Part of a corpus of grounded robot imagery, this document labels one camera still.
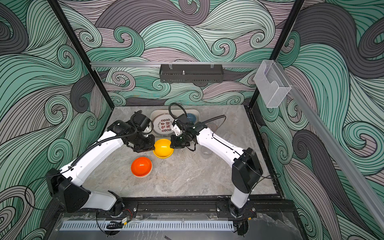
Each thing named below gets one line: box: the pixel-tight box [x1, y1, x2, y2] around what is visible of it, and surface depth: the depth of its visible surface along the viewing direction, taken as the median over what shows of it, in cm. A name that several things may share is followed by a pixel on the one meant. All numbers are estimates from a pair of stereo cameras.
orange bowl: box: [131, 156, 153, 178], surface depth 83 cm
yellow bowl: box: [152, 138, 175, 159], surface depth 80 cm
